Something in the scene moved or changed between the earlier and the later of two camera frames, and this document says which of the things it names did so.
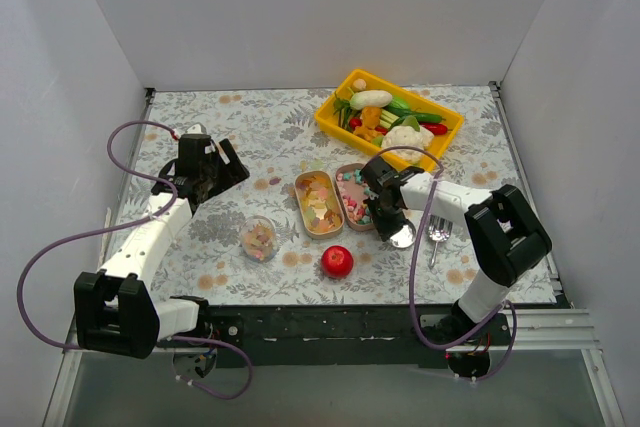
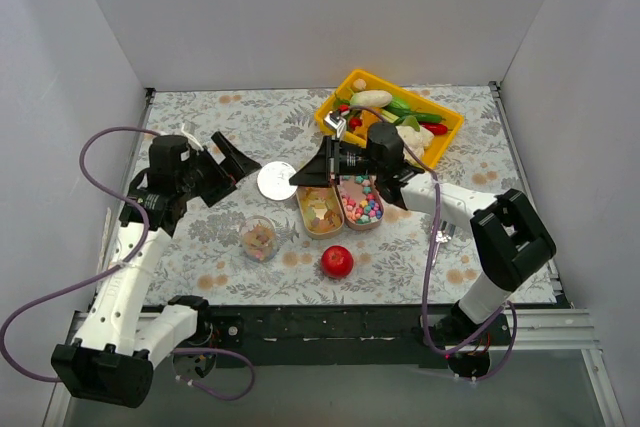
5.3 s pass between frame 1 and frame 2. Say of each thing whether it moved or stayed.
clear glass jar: stayed
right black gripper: moved
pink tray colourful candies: stayed
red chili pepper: stayed
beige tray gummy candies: stayed
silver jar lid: moved
